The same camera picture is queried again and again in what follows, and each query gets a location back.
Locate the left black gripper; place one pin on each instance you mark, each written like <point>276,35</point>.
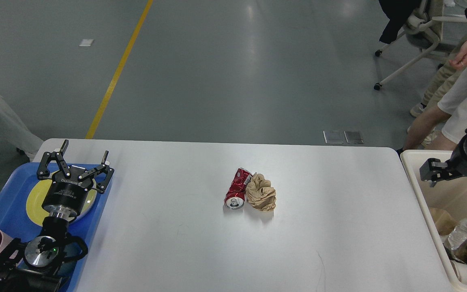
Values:
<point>72,191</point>

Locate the yellow plastic plate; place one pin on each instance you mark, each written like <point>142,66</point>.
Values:
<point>34,201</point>

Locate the large brown paper bag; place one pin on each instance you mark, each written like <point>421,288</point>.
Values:
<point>443,221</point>

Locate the teal green mug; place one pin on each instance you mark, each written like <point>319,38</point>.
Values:
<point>67,268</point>

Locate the foil sheet with paper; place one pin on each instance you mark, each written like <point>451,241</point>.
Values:
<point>455,242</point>

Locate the small brown paper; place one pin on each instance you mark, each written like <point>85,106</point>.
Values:
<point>260,194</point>

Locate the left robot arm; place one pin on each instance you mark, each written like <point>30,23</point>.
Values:
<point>33,266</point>

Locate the person in white shorts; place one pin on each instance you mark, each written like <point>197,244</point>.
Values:
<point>452,108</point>

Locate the beige plastic bin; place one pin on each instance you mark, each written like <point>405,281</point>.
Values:
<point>447,195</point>

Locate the person in light grey trousers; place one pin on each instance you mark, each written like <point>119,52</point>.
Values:
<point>13,129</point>

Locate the white office chair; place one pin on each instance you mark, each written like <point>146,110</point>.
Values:
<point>422,23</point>

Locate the crushed red soda can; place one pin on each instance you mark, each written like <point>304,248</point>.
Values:
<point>235,197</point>

